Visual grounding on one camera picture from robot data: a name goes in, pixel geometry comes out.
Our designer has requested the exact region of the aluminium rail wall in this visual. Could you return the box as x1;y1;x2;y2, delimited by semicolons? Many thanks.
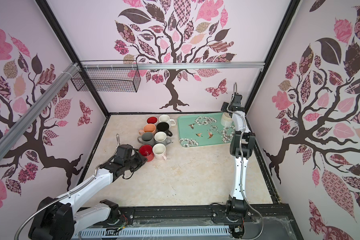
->
81;61;265;70
0;63;80;161

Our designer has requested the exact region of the black wire basket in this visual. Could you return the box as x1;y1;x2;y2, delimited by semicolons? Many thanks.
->
71;60;141;93

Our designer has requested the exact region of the black corner frame post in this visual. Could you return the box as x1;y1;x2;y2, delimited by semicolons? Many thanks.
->
35;0;110;118

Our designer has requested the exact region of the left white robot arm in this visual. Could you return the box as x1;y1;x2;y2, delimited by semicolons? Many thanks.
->
28;145;147;240

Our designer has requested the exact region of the white mug red inside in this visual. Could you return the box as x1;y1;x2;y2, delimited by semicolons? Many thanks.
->
147;116;159;125

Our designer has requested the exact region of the pale pink mug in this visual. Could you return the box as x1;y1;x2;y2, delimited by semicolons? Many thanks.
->
153;144;167;161

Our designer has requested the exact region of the aluminium rail back wall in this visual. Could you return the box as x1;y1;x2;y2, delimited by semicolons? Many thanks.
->
81;61;265;70

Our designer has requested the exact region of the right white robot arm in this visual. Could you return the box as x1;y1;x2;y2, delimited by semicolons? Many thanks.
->
222;93;255;216

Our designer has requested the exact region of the black right corner post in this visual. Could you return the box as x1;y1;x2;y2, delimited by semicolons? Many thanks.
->
245;0;302;114

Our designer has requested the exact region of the peach and cream mug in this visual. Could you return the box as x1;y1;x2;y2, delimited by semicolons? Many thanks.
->
139;124;157;136

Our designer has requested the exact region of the aluminium rail left wall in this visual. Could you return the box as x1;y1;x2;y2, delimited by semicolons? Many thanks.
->
0;63;80;161

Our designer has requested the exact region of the white slotted cable duct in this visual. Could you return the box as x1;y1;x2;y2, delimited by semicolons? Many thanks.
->
72;226;231;240

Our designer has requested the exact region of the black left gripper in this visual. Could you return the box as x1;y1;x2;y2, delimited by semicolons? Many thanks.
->
124;152;148;173

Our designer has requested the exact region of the dark grey mug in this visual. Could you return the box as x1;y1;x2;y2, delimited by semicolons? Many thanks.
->
137;132;156;147

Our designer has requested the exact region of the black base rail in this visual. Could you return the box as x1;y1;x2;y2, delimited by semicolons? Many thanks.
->
85;203;303;240

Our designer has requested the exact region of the mint green floral tray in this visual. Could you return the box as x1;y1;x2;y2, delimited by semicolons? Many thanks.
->
177;113;235;148

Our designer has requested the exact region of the black and white mug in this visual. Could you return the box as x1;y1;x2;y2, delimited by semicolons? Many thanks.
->
157;122;173;137

